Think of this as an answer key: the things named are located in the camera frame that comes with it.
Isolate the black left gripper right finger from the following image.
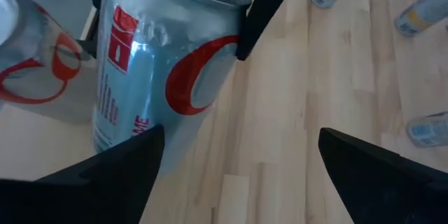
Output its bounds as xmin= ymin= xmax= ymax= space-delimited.
xmin=317 ymin=127 xmax=448 ymax=224

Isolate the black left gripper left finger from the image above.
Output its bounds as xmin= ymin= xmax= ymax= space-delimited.
xmin=0 ymin=123 xmax=166 ymax=224

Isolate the dented blue Red Bull can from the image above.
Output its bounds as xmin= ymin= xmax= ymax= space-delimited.
xmin=405 ymin=111 xmax=448 ymax=148

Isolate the silver Diet Coke can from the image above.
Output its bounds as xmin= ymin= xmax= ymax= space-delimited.
xmin=91 ymin=0 xmax=253 ymax=178
xmin=0 ymin=0 xmax=99 ymax=125

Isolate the white Celsius can yellow band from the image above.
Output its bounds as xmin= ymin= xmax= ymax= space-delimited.
xmin=394 ymin=0 xmax=448 ymax=39

